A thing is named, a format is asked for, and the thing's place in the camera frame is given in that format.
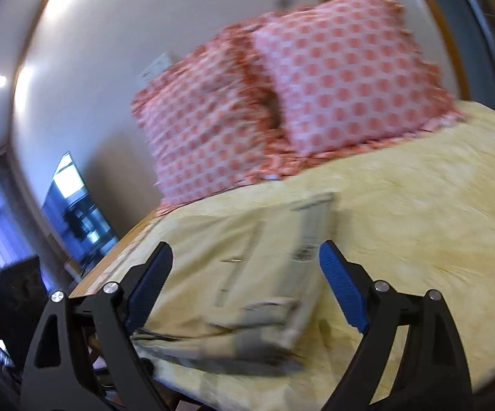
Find black flat screen television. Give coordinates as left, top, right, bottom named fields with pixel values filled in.
left=42, top=152, right=118, bottom=273

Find pink polka dot pillow back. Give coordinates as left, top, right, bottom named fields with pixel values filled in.
left=130, top=12, right=281, bottom=212

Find beige khaki pants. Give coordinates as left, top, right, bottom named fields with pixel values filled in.
left=132, top=193, right=338, bottom=377

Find pink polka dot pillow front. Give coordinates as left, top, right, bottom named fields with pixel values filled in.
left=252, top=5, right=460, bottom=156

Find pink polka dot pillow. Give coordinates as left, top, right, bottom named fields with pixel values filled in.
left=252, top=5, right=460, bottom=156
left=130, top=12, right=281, bottom=212

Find cream floral bedspread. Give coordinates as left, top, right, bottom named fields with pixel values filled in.
left=69, top=99, right=495, bottom=411

